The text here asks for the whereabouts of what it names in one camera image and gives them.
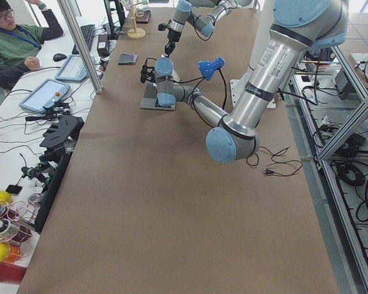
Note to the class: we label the copper wire basket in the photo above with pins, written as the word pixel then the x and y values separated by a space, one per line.
pixel 15 232

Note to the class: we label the near blue teach pendant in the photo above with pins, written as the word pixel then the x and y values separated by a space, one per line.
pixel 45 95

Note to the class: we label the far blue teach pendant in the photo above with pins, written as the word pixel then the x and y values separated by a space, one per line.
pixel 73 70

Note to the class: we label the upper yellow ball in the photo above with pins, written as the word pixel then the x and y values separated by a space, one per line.
pixel 5 198

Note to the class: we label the blue desk lamp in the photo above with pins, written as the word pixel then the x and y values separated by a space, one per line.
pixel 207 70

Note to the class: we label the black computer mouse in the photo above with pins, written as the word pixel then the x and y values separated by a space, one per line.
pixel 59 57

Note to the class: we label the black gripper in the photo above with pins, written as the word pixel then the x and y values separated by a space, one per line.
pixel 153 80
pixel 172 37

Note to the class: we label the person in green jacket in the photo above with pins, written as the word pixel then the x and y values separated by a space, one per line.
pixel 20 43

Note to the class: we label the black plastic rack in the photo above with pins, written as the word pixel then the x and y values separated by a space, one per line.
pixel 55 151

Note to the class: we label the black power adapter box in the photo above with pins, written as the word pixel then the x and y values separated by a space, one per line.
pixel 103 46

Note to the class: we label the black computer keyboard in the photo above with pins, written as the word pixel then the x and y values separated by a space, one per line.
pixel 88 34

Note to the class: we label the folded grey cloth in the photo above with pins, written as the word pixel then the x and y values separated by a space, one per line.
pixel 127 59

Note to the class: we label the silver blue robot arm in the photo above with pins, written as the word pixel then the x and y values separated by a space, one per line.
pixel 203 25
pixel 297 26

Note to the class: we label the aluminium frame post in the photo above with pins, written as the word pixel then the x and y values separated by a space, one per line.
pixel 75 31

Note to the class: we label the dark wooden tray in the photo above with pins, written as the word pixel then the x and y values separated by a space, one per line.
pixel 143 17

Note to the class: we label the grey laptop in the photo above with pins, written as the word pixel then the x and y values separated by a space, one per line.
pixel 149 100

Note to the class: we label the wooden stand with round base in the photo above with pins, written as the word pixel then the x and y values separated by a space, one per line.
pixel 134 32

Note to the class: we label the blue teach pendant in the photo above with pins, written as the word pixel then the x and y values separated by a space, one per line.
pixel 73 70
pixel 45 95

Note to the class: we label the red cylinder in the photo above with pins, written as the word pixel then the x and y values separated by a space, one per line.
pixel 11 274

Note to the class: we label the small black square pad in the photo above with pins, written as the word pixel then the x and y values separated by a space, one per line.
pixel 14 189

